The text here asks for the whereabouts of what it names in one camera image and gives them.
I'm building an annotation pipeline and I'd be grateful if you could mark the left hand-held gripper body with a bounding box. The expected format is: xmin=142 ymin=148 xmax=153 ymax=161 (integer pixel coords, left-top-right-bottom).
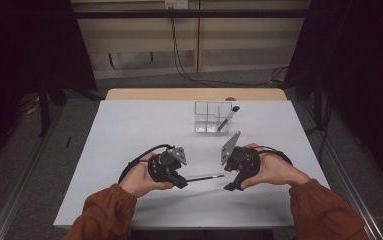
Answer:
xmin=147 ymin=146 xmax=188 ymax=183

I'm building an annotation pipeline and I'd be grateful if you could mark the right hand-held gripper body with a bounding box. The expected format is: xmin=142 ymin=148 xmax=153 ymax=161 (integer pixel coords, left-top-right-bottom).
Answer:
xmin=221 ymin=131 xmax=261 ymax=178

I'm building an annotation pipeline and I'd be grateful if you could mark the thin black makeup brush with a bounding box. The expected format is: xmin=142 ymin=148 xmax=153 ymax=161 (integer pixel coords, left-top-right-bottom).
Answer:
xmin=186 ymin=174 xmax=225 ymax=183

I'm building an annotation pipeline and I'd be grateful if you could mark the thick black makeup brush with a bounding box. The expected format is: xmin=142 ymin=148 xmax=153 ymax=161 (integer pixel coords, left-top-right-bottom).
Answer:
xmin=216 ymin=105 xmax=241 ymax=133

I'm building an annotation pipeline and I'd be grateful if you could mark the clear acrylic organizer box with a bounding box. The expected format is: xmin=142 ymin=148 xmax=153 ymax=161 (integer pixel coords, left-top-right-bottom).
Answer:
xmin=194 ymin=100 xmax=234 ymax=135

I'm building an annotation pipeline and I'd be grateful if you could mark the person's left hand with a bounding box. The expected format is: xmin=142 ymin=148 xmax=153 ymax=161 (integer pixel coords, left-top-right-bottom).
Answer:
xmin=118 ymin=152 xmax=175 ymax=198

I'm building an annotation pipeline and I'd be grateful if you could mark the person's right hand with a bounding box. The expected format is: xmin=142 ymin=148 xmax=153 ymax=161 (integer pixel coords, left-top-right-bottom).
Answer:
xmin=240 ymin=143 xmax=312 ymax=191

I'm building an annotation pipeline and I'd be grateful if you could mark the white table sheet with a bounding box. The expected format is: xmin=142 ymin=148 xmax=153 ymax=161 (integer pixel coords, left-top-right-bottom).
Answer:
xmin=53 ymin=99 xmax=347 ymax=231

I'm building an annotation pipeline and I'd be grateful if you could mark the black metal stand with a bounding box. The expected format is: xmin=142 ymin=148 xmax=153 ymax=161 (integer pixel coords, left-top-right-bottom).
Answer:
xmin=313 ymin=71 xmax=325 ymax=131
xmin=38 ymin=79 xmax=52 ymax=138

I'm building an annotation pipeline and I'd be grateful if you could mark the black horizontal bar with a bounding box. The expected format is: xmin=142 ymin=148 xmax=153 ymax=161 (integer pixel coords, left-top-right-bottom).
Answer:
xmin=73 ymin=9 xmax=310 ymax=19

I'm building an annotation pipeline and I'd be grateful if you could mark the dark curtain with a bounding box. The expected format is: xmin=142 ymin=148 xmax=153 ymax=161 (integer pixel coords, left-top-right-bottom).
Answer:
xmin=283 ymin=0 xmax=383 ymax=184
xmin=0 ymin=0 xmax=98 ymax=188

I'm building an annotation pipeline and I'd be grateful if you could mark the left hand-held gripper cable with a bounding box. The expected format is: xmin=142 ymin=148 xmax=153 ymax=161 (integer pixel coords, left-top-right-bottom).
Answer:
xmin=118 ymin=143 xmax=175 ymax=184

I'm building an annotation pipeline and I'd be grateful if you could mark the hand-held gripper cable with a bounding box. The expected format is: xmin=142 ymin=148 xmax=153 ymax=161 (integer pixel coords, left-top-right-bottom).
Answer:
xmin=118 ymin=143 xmax=175 ymax=184
xmin=257 ymin=145 xmax=293 ymax=166

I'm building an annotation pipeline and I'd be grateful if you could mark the right hand-held gripper cable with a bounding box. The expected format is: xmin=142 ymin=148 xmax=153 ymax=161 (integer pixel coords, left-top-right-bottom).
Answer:
xmin=257 ymin=145 xmax=293 ymax=166

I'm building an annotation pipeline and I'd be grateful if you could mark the black floor cable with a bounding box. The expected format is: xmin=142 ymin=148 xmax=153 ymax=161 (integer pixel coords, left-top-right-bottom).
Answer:
xmin=318 ymin=99 xmax=333 ymax=168

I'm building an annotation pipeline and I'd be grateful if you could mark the black wall cable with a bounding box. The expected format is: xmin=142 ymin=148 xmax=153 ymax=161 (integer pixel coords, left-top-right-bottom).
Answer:
xmin=169 ymin=6 xmax=290 ymax=88

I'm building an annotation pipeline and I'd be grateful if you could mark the aluminium floor rail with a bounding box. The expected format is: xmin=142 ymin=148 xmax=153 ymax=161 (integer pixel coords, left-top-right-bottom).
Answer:
xmin=0 ymin=99 xmax=67 ymax=240
xmin=295 ymin=99 xmax=383 ymax=240

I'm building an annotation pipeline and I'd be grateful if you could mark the white wall socket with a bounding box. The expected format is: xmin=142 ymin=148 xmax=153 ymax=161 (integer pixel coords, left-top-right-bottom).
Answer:
xmin=164 ymin=0 xmax=189 ymax=10

